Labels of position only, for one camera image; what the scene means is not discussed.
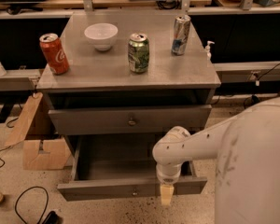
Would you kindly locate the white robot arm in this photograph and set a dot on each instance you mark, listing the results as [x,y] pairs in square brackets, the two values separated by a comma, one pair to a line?
[247,150]

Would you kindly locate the green soda can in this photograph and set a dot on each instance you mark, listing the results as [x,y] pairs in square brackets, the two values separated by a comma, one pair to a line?
[138,53]

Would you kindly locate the silver blue energy can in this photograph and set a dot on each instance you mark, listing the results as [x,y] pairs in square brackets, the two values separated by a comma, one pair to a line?
[181,34]

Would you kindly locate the red cola can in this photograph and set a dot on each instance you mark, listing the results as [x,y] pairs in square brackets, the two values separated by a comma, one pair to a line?
[52,49]

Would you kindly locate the cardboard box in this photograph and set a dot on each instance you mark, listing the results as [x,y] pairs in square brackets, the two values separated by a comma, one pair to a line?
[43,148]

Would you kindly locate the grey drawer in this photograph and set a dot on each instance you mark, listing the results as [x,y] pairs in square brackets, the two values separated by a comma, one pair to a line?
[111,166]
[145,119]

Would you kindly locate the grey top drawer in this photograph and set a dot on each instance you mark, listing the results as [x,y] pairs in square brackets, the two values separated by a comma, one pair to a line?
[145,119]

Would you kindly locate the white bowl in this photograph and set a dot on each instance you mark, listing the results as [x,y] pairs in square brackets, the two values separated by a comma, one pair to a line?
[102,35]

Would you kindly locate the grey drawer cabinet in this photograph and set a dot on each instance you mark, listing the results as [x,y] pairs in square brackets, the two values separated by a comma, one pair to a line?
[98,79]

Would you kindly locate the white pump bottle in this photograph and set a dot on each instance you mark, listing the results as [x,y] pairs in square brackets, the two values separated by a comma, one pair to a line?
[208,49]

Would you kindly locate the black power adapter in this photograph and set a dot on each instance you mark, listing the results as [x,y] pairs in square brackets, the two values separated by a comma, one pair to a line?
[51,218]

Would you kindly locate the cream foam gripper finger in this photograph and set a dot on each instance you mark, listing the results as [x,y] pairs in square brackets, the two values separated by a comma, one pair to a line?
[166,193]

